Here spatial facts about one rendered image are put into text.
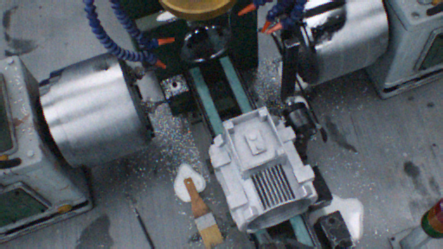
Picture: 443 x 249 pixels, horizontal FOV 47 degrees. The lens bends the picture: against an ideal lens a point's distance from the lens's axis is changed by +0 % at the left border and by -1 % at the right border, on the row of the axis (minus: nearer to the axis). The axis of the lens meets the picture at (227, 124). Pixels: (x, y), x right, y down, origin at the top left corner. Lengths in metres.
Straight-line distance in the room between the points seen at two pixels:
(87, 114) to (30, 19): 0.73
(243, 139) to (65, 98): 0.40
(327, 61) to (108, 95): 0.51
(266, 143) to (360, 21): 0.37
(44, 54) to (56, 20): 0.13
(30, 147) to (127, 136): 0.21
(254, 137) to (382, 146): 0.49
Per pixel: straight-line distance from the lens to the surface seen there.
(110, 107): 1.15
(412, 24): 1.25
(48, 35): 1.77
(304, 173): 1.12
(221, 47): 1.38
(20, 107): 1.21
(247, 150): 1.10
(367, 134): 1.48
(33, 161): 1.15
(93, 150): 1.20
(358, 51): 1.26
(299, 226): 1.25
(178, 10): 1.02
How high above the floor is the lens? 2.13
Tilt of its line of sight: 65 degrees down
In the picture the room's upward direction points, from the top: 9 degrees counter-clockwise
